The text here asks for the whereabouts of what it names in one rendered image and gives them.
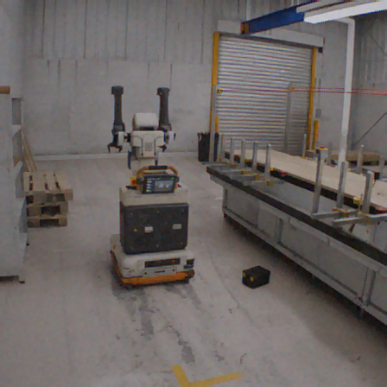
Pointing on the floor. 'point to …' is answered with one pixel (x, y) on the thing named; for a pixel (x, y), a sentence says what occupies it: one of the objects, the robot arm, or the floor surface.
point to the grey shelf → (11, 190)
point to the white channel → (346, 65)
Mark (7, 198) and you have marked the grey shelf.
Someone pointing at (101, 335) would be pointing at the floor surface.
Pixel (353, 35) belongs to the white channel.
